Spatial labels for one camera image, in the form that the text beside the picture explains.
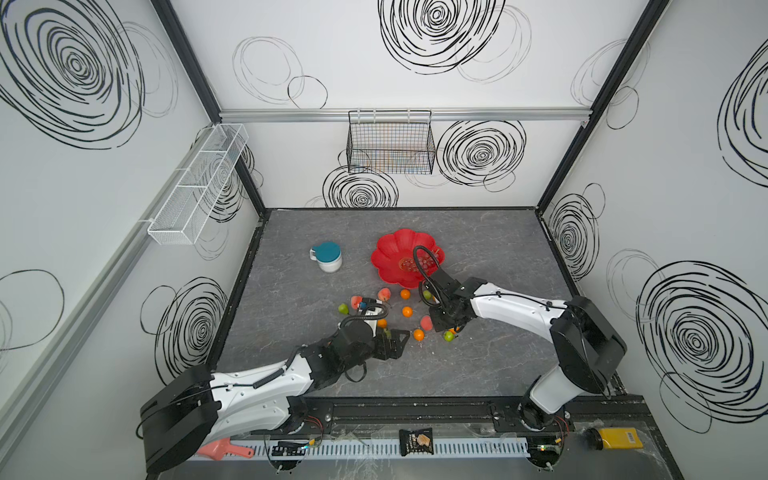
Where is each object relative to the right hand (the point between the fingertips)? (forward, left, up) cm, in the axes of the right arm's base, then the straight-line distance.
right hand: (435, 322), depth 87 cm
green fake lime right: (-3, -4, -2) cm, 5 cm away
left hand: (-6, +10, +7) cm, 14 cm away
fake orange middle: (+4, +8, -1) cm, 9 cm away
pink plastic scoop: (-31, +53, 0) cm, 62 cm away
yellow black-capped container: (-28, -39, +1) cm, 48 cm away
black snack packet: (-29, +6, -1) cm, 30 cm away
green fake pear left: (+4, +28, 0) cm, 28 cm away
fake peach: (+9, +15, 0) cm, 18 cm away
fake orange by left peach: (0, +16, -1) cm, 16 cm away
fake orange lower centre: (-3, +5, -1) cm, 6 cm away
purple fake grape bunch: (+21, +1, +1) cm, 21 cm away
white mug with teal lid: (+20, +34, +5) cm, 40 cm away
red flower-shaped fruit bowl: (+29, +14, -2) cm, 32 cm away
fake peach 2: (-1, +3, +1) cm, 3 cm away
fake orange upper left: (+10, +9, -1) cm, 13 cm away
